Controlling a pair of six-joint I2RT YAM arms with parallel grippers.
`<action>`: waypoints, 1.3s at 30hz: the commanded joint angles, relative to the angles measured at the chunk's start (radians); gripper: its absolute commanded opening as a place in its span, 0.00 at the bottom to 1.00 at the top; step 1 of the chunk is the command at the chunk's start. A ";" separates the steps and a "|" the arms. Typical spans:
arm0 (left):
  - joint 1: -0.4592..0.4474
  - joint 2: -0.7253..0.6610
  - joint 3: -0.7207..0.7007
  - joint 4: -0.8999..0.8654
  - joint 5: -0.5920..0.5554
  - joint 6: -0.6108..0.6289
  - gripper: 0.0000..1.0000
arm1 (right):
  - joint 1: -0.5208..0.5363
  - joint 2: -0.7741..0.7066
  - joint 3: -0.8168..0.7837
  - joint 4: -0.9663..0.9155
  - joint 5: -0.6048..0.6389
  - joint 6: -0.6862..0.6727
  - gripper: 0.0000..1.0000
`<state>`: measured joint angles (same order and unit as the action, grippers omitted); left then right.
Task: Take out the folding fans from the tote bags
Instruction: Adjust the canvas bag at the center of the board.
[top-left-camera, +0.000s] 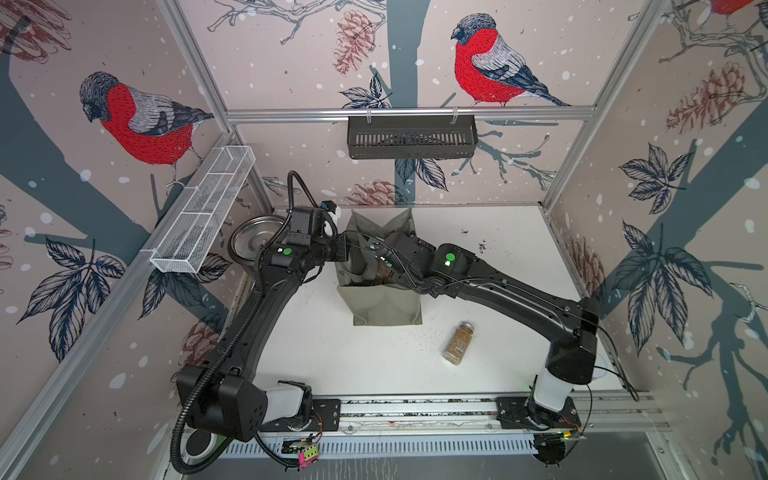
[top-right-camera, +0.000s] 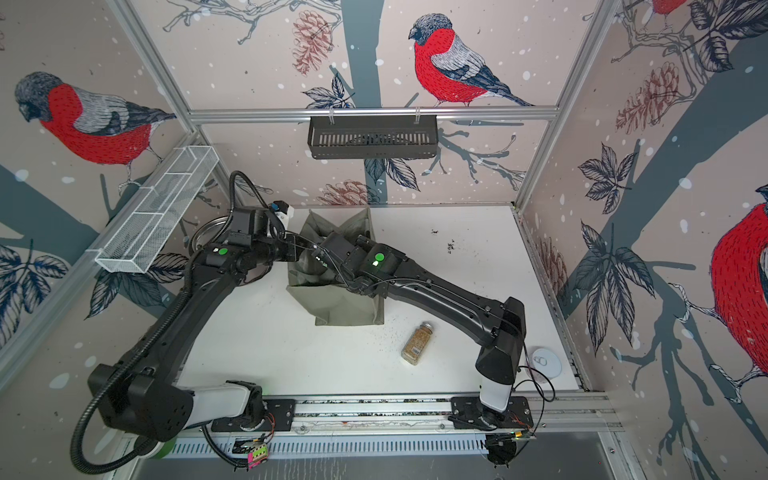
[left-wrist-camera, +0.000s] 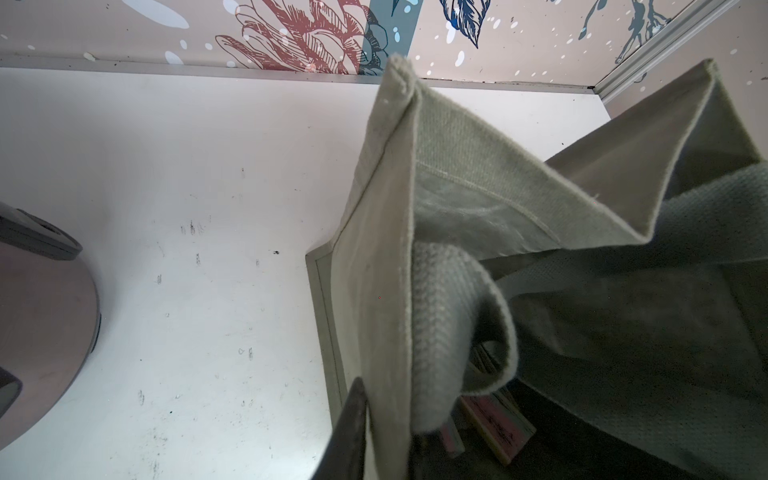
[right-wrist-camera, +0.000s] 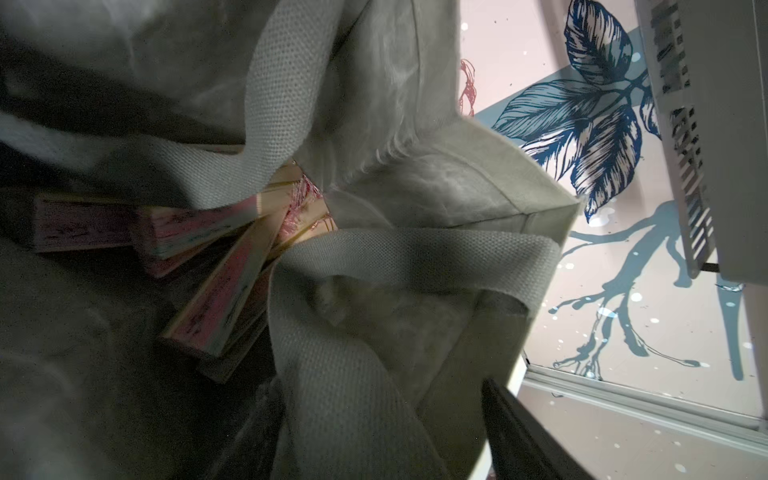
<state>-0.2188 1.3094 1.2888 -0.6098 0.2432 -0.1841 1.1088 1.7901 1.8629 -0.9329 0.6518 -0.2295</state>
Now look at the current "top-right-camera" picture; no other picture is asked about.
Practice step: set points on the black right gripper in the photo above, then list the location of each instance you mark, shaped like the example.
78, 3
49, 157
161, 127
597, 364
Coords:
364, 241

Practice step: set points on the olive green tote bag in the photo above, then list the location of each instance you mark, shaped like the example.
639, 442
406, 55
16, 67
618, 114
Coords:
317, 288

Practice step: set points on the green tape roll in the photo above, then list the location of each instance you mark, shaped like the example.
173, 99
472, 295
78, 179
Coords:
161, 450

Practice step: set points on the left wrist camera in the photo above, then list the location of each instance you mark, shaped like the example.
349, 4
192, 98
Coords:
283, 211

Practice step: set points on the aluminium mounting rail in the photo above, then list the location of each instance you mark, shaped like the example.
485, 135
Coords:
390, 415

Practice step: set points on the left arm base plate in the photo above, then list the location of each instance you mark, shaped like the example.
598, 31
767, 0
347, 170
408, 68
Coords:
275, 415

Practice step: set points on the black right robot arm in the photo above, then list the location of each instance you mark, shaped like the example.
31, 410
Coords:
369, 268

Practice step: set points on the black hanging shelf basket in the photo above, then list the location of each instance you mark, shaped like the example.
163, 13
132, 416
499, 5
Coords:
373, 137

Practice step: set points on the white round tin can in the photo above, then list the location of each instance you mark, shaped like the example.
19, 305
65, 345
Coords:
545, 362

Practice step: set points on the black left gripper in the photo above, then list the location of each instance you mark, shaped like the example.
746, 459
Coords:
294, 250

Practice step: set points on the pink circuit board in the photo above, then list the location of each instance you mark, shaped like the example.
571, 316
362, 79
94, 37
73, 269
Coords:
256, 452

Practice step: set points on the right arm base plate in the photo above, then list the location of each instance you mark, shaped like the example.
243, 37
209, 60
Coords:
468, 412

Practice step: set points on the white wire mesh basket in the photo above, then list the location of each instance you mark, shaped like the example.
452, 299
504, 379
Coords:
142, 236

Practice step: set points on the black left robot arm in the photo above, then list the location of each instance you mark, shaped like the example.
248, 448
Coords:
140, 394

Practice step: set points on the glass spice jar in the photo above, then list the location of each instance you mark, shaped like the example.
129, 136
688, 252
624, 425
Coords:
416, 344

